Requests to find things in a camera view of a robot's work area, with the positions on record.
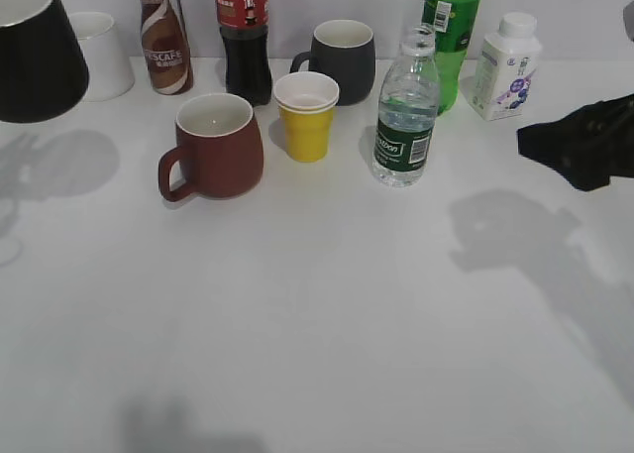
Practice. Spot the clear water bottle green label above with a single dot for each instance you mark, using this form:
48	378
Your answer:
407	110

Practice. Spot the thin dark rod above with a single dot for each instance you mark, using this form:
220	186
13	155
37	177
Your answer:
182	19

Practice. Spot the yellow paper cup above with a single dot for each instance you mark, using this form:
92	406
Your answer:
306	102

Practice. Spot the dark grey ceramic mug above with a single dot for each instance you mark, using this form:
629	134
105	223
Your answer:
345	51

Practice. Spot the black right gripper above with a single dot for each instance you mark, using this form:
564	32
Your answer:
587	147

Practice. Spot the white yogurt drink bottle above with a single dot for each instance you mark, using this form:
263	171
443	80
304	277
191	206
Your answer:
505	68

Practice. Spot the red-brown ceramic mug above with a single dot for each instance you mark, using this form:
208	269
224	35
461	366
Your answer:
219	150

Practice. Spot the black ceramic mug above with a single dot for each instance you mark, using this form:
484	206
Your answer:
43	71

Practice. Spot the cola bottle red label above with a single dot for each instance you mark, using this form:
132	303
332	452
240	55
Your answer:
243	26

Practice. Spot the Nescafe coffee bottle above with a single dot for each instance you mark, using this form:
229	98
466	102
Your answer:
165	48

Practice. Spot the white ceramic mug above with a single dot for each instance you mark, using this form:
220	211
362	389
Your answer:
110	70

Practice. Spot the green soda bottle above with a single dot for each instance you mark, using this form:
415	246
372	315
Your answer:
453	22

